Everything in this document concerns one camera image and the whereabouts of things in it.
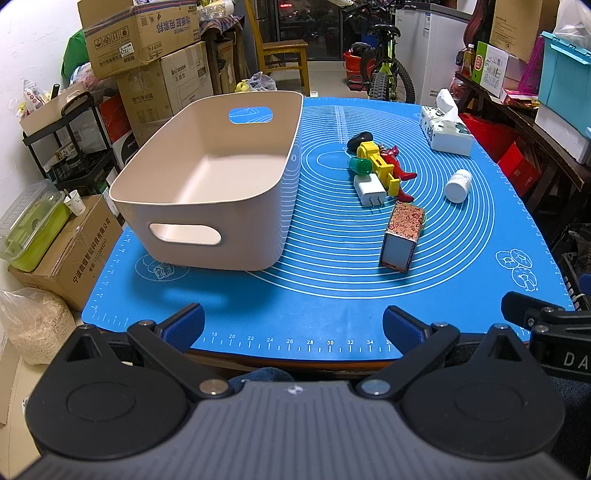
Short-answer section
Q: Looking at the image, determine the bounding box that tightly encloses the teal plastic storage crate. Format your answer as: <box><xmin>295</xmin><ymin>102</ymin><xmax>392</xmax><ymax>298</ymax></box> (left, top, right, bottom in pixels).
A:
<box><xmin>538</xmin><ymin>31</ymin><xmax>591</xmax><ymax>136</ymax></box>

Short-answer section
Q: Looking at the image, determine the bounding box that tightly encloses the blue silicone baking mat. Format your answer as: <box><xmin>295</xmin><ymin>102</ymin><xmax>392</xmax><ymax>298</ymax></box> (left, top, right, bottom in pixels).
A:
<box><xmin>82</xmin><ymin>98</ymin><xmax>572</xmax><ymax>364</ymax></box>

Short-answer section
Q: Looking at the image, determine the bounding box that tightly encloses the wooden chair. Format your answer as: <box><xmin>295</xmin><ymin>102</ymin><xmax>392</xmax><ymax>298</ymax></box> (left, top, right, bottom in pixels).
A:
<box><xmin>245</xmin><ymin>0</ymin><xmax>311</xmax><ymax>96</ymax></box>

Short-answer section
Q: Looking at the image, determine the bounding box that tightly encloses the floor cardboard box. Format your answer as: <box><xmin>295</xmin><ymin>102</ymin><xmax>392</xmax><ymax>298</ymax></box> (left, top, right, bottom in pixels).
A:
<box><xmin>8</xmin><ymin>195</ymin><xmax>122</xmax><ymax>312</ymax></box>

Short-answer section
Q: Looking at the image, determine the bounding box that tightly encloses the white pill bottle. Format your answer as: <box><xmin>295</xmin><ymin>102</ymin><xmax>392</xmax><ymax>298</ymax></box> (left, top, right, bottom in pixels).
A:
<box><xmin>444</xmin><ymin>169</ymin><xmax>473</xmax><ymax>204</ymax></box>

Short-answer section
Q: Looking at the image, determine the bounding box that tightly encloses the bag of grain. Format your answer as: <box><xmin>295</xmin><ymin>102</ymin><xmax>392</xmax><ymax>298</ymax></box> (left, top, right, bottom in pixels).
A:
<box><xmin>1</xmin><ymin>288</ymin><xmax>76</xmax><ymax>365</ymax></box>

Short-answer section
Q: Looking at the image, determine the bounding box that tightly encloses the yellow detergent jug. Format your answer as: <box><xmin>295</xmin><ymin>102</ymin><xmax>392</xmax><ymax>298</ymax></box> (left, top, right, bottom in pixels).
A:
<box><xmin>235</xmin><ymin>79</ymin><xmax>252</xmax><ymax>93</ymax></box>

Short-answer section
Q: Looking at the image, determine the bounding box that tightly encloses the large stacked cardboard box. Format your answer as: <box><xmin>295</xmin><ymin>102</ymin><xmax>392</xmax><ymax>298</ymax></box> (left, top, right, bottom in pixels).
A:
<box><xmin>116</xmin><ymin>41</ymin><xmax>213</xmax><ymax>147</ymax></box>

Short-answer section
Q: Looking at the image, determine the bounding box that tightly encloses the red Ultraman figure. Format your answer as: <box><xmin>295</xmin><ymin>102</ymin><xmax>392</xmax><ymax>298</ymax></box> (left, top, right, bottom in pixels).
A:
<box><xmin>379</xmin><ymin>145</ymin><xmax>417</xmax><ymax>203</ymax></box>

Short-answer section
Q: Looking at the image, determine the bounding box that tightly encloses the white power adapter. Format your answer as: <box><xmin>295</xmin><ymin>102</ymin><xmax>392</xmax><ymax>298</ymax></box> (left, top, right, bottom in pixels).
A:
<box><xmin>353</xmin><ymin>173</ymin><xmax>387</xmax><ymax>207</ymax></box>

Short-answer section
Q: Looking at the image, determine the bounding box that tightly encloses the white paper cup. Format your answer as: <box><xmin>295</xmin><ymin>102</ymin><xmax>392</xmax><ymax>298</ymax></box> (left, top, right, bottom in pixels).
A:
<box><xmin>63</xmin><ymin>190</ymin><xmax>86</xmax><ymax>217</ymax></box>

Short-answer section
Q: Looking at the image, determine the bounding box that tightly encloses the black metal shelf rack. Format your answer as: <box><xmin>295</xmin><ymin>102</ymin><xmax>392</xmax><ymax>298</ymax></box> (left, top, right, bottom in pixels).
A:
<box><xmin>20</xmin><ymin>89</ymin><xmax>118</xmax><ymax>196</ymax></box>

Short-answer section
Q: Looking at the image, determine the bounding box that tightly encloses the white tissue box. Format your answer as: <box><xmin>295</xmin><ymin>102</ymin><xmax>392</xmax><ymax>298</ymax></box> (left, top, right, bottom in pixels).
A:
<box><xmin>420</xmin><ymin>89</ymin><xmax>474</xmax><ymax>157</ymax></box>

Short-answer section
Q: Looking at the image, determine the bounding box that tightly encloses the white chest freezer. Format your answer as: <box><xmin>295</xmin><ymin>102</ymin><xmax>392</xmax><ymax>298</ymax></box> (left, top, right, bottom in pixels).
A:
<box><xmin>396</xmin><ymin>1</ymin><xmax>471</xmax><ymax>106</ymax></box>

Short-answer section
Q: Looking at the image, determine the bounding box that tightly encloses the top cardboard box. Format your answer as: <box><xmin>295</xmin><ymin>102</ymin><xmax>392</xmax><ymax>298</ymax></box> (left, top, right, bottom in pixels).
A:
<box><xmin>77</xmin><ymin>0</ymin><xmax>200</xmax><ymax>79</ymax></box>

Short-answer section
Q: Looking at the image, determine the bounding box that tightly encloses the black oval earbud case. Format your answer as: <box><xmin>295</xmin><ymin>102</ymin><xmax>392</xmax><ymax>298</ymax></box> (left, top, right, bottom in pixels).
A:
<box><xmin>346</xmin><ymin>131</ymin><xmax>374</xmax><ymax>155</ymax></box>

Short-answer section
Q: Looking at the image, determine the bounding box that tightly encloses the green lidded plastic container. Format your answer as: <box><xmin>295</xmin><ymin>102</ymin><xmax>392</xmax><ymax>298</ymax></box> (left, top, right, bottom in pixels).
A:
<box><xmin>1</xmin><ymin>180</ymin><xmax>71</xmax><ymax>272</ymax></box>

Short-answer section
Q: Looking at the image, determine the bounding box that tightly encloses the red floral patterned box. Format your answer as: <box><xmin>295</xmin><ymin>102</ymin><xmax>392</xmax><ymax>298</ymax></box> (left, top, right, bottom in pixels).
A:
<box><xmin>380</xmin><ymin>202</ymin><xmax>425</xmax><ymax>273</ymax></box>

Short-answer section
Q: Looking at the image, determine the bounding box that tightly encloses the red bucket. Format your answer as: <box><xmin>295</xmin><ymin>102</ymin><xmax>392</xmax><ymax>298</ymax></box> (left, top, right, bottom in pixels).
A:
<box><xmin>342</xmin><ymin>51</ymin><xmax>363</xmax><ymax>90</ymax></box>

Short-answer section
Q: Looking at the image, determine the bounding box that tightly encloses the green white product box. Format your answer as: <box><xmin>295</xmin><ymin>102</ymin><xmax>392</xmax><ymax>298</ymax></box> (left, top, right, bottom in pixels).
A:
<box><xmin>472</xmin><ymin>41</ymin><xmax>509</xmax><ymax>97</ymax></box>

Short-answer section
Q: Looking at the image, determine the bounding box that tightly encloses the beige plastic storage bin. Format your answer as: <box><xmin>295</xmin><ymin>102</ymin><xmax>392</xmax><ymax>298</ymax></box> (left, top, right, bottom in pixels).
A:
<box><xmin>110</xmin><ymin>91</ymin><xmax>304</xmax><ymax>271</ymax></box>

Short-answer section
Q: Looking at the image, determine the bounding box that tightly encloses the yellow plastic toy tool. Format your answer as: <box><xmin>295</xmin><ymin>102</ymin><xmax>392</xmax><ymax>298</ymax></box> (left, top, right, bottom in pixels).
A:
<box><xmin>356</xmin><ymin>141</ymin><xmax>401</xmax><ymax>197</ymax></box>

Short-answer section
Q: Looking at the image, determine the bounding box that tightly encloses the dark wooden side table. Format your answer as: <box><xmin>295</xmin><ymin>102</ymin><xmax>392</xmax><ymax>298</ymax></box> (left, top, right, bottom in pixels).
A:
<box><xmin>455</xmin><ymin>72</ymin><xmax>590</xmax><ymax>216</ymax></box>

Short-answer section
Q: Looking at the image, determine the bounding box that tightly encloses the green black bicycle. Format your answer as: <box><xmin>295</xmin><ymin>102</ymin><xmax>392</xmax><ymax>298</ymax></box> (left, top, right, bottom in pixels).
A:
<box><xmin>344</xmin><ymin>1</ymin><xmax>416</xmax><ymax>104</ymax></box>

